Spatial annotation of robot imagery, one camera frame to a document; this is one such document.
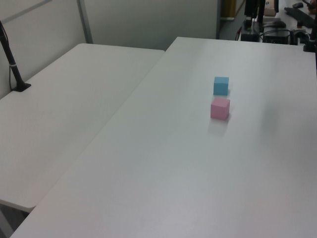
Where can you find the black clamp stand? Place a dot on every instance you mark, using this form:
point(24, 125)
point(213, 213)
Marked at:
point(310, 41)

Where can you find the yellow wooden panel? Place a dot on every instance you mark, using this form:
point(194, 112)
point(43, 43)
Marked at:
point(227, 8)

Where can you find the grey partition post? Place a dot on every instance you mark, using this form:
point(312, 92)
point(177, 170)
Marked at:
point(218, 19)
point(84, 22)

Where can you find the blue cube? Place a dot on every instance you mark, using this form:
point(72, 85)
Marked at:
point(220, 86)

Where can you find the black electronics box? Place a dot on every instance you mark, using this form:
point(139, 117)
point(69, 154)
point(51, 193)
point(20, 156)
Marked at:
point(276, 37)

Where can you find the dark computer mouse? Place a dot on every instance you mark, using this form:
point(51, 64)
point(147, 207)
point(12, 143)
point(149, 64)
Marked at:
point(298, 4)

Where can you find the black camera stand pole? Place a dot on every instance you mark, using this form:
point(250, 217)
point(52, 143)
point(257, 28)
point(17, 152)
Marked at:
point(11, 59)

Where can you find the black keyboard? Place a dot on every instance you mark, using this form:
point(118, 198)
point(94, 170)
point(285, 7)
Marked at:
point(301, 16)

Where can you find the white side table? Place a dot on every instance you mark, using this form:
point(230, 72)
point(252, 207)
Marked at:
point(62, 111)

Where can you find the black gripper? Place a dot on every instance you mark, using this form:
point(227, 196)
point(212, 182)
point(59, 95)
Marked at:
point(250, 7)

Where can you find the grey oval device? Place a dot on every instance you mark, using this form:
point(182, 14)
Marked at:
point(276, 24)

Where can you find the pink cube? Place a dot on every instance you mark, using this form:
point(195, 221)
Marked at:
point(219, 110)

